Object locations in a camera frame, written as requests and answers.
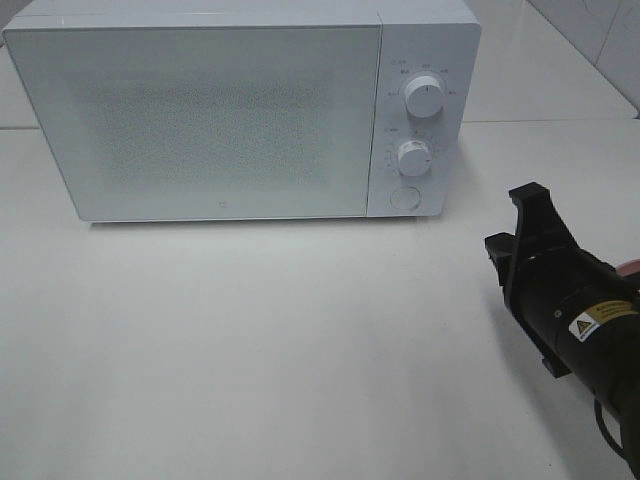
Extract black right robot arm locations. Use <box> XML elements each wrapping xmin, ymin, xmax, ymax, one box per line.
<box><xmin>484</xmin><ymin>182</ymin><xmax>639</xmax><ymax>473</ymax></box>

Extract white microwave oven body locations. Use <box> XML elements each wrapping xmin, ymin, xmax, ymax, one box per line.
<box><xmin>2</xmin><ymin>1</ymin><xmax>481</xmax><ymax>218</ymax></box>

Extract pink round plate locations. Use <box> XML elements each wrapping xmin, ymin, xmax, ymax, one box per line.
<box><xmin>616</xmin><ymin>259</ymin><xmax>640</xmax><ymax>277</ymax></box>

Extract upper white power knob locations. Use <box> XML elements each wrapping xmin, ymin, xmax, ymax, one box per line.
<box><xmin>403</xmin><ymin>73</ymin><xmax>444</xmax><ymax>119</ymax></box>

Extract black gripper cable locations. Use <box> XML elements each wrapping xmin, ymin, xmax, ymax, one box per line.
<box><xmin>592</xmin><ymin>397</ymin><xmax>629</xmax><ymax>459</ymax></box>

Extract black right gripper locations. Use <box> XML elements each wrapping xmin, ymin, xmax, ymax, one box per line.
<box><xmin>484</xmin><ymin>183</ymin><xmax>639</xmax><ymax>380</ymax></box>

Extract round white door button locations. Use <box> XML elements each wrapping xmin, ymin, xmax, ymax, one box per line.
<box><xmin>390</xmin><ymin>186</ymin><xmax>421</xmax><ymax>211</ymax></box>

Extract lower white timer knob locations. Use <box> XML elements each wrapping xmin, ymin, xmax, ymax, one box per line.
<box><xmin>397</xmin><ymin>140</ymin><xmax>433</xmax><ymax>177</ymax></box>

